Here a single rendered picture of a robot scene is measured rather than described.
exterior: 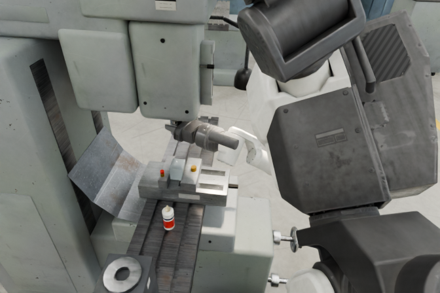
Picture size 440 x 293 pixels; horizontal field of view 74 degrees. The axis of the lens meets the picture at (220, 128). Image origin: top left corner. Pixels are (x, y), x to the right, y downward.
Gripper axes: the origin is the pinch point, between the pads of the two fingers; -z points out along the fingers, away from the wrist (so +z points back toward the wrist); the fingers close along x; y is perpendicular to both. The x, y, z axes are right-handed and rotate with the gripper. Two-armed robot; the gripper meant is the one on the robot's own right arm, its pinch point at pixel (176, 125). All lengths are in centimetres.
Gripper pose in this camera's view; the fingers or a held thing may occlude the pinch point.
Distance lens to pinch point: 107.6
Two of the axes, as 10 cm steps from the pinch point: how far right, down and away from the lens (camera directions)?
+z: 8.6, 3.0, -4.0
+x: -5.0, 4.8, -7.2
